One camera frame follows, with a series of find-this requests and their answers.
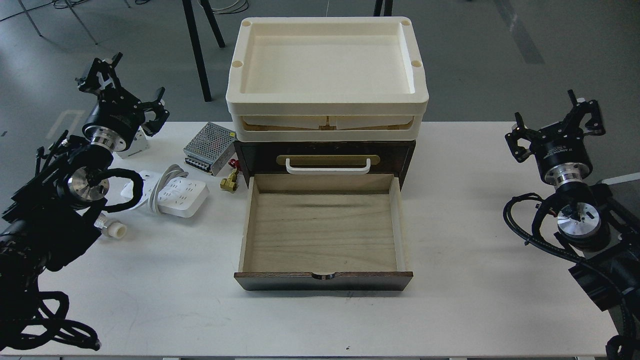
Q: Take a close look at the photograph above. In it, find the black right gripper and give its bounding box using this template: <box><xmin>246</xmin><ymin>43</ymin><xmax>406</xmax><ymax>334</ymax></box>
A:
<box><xmin>504</xmin><ymin>89</ymin><xmax>607</xmax><ymax>184</ymax></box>

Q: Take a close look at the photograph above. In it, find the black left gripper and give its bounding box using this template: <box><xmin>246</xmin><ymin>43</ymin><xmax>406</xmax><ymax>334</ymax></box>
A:
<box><xmin>75</xmin><ymin>52</ymin><xmax>170</xmax><ymax>151</ymax></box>

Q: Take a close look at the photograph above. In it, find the white power strip with cable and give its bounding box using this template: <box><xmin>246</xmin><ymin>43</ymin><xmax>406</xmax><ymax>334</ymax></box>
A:
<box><xmin>133</xmin><ymin>164</ymin><xmax>210</xmax><ymax>218</ymax></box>

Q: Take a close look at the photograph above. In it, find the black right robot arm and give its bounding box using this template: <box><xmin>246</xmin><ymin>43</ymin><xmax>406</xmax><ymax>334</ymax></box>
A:
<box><xmin>502</xmin><ymin>89</ymin><xmax>640</xmax><ymax>360</ymax></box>

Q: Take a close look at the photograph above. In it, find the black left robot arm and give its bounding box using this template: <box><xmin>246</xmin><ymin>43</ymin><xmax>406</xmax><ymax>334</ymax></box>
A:
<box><xmin>0</xmin><ymin>52</ymin><xmax>169</xmax><ymax>351</ymax></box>

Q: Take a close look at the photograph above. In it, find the white circuit breaker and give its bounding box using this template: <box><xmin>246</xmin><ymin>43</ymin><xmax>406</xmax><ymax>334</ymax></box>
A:
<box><xmin>115</xmin><ymin>128</ymin><xmax>150</xmax><ymax>159</ymax></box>

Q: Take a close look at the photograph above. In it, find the metal mesh power supply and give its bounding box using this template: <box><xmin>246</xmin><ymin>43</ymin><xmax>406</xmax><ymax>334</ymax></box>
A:
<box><xmin>183</xmin><ymin>121</ymin><xmax>237</xmax><ymax>177</ymax></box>

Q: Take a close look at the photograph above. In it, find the black table leg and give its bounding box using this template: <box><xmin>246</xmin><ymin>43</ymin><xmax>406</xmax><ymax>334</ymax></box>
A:
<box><xmin>182</xmin><ymin>0</ymin><xmax>226</xmax><ymax>102</ymax></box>

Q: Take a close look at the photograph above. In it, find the white plastic pipe fitting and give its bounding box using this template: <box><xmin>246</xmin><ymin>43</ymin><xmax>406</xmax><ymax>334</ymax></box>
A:
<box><xmin>94</xmin><ymin>212</ymin><xmax>128</xmax><ymax>239</ymax></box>

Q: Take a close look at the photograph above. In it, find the cream plastic tray organizer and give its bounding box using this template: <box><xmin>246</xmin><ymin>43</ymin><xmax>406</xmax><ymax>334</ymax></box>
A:
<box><xmin>226</xmin><ymin>16</ymin><xmax>430</xmax><ymax>142</ymax></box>

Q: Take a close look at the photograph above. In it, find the open wooden drawer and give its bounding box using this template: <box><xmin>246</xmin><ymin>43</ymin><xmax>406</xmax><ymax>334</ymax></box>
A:
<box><xmin>234</xmin><ymin>173</ymin><xmax>414</xmax><ymax>291</ymax></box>

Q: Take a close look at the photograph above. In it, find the brass valve with red handle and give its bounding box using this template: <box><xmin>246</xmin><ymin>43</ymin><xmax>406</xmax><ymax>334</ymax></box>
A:
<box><xmin>219</xmin><ymin>158</ymin><xmax>242</xmax><ymax>193</ymax></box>

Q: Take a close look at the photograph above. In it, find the white drawer handle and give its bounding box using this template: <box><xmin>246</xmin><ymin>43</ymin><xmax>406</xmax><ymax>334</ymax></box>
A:
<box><xmin>285</xmin><ymin>157</ymin><xmax>372</xmax><ymax>175</ymax></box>

